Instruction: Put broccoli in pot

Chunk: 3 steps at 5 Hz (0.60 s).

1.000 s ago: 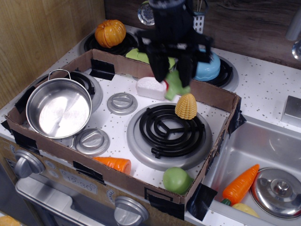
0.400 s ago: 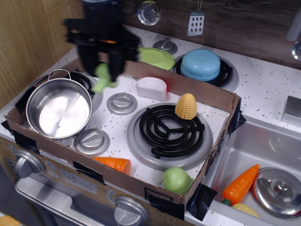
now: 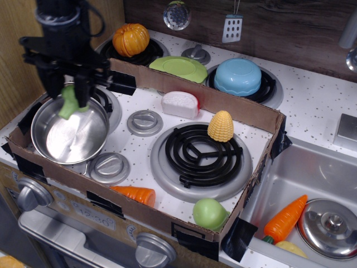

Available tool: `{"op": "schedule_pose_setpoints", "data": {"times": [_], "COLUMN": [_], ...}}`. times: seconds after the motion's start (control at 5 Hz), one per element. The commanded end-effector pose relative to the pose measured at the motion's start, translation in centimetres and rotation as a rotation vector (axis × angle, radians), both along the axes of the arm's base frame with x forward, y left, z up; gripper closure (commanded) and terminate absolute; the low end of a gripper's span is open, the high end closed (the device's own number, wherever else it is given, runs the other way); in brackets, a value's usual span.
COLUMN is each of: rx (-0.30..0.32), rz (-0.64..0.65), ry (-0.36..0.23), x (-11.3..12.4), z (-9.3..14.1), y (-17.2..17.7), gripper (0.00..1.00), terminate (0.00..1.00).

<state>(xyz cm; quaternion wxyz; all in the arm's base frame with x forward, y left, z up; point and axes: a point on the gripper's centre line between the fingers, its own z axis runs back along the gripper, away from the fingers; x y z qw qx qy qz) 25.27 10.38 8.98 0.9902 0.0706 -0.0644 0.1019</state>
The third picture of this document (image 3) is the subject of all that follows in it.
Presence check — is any grey stove knob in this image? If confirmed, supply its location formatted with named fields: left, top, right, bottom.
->
left=88, top=152, right=131, bottom=186
left=181, top=45, right=211, bottom=65
left=127, top=110, right=163, bottom=137

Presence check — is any black burner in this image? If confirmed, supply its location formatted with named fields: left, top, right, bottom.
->
left=205, top=65, right=277, bottom=103
left=165, top=124, right=243, bottom=188
left=99, top=38, right=164, bottom=66
left=91, top=87, right=113, bottom=113

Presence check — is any left oven dial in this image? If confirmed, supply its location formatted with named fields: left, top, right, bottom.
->
left=17, top=178, right=54, bottom=212

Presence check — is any green toy broccoli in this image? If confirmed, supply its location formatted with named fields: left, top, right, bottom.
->
left=58, top=84, right=89, bottom=120

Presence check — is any orange toy at corner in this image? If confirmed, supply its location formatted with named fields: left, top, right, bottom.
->
left=0, top=256, right=25, bottom=268

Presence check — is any silver sink basin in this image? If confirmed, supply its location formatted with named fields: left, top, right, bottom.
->
left=242, top=139, right=356, bottom=267

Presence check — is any cardboard fence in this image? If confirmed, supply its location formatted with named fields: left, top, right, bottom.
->
left=7, top=59, right=286, bottom=242

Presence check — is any yellow toy corn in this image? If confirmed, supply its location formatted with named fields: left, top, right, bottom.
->
left=208, top=111, right=234, bottom=142

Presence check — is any grey back stove knob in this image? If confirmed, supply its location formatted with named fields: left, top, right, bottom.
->
left=181, top=45, right=211, bottom=65

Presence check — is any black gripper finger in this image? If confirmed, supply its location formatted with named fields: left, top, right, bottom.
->
left=74, top=75, right=96, bottom=108
left=37, top=66, right=65, bottom=99

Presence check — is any hanging slotted spatula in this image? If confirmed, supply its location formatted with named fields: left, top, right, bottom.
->
left=221, top=1, right=243, bottom=44

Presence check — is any back left black burner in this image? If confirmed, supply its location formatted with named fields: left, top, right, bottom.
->
left=99, top=38, right=164, bottom=66

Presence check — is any right oven dial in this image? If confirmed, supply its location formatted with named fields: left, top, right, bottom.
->
left=135, top=232, right=177, bottom=268

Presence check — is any orange toy pumpkin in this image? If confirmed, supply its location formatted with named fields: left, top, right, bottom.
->
left=112, top=23, right=150, bottom=58

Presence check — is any front left black burner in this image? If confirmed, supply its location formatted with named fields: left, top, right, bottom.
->
left=91, top=87, right=113, bottom=113

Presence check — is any hanging steel strainer ladle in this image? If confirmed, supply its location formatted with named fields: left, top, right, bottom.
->
left=163, top=1, right=191, bottom=31

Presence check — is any blue plastic bowl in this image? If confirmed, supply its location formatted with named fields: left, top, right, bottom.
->
left=214, top=58, right=262, bottom=97

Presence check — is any oven door handle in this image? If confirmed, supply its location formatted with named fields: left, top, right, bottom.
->
left=18, top=210, right=138, bottom=267

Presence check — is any white toy cheese wedge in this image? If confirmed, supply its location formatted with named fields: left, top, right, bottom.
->
left=161, top=91, right=200, bottom=119

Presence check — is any green plastic plate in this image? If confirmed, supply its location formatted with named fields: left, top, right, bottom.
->
left=149, top=56, right=208, bottom=83

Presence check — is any front right black burner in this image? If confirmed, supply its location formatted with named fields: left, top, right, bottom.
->
left=165, top=124, right=243, bottom=188

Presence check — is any grey front stove knob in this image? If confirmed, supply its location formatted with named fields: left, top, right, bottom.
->
left=88, top=152, right=131, bottom=186

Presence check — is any silver faucet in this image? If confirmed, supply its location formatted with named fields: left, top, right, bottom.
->
left=338, top=9, right=356, bottom=73

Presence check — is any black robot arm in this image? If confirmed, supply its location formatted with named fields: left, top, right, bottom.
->
left=19, top=1, right=110, bottom=107

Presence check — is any grey centre stove knob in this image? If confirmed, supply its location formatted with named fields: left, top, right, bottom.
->
left=127, top=110, right=163, bottom=137

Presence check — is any yellow toy lemon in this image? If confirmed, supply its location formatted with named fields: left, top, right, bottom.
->
left=275, top=241, right=308, bottom=259

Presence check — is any orange toy carrot half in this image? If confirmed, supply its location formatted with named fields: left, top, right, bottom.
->
left=110, top=186, right=156, bottom=208

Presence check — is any green toy pear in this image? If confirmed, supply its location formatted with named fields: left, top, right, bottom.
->
left=192, top=198, right=230, bottom=232

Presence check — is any oven dial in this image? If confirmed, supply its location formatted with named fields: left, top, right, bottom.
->
left=17, top=178, right=54, bottom=212
left=135, top=232, right=177, bottom=268

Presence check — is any steel pot lid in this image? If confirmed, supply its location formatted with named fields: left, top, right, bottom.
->
left=297, top=199, right=356, bottom=260

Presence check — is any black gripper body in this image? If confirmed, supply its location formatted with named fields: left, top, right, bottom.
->
left=19, top=19, right=110, bottom=84

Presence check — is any steel pot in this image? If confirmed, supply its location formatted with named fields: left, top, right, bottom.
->
left=31, top=94, right=109, bottom=165

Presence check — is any back right black burner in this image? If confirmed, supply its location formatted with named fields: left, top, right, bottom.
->
left=205, top=65, right=277, bottom=103

